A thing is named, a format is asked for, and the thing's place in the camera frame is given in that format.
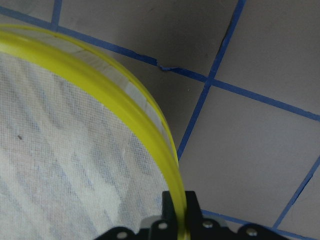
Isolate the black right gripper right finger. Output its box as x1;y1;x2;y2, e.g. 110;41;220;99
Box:
185;191;203;240

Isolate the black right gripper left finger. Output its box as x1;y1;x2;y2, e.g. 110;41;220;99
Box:
148;191;178;240

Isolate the yellow steamer basket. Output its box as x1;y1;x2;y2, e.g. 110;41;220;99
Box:
0;24;187;240

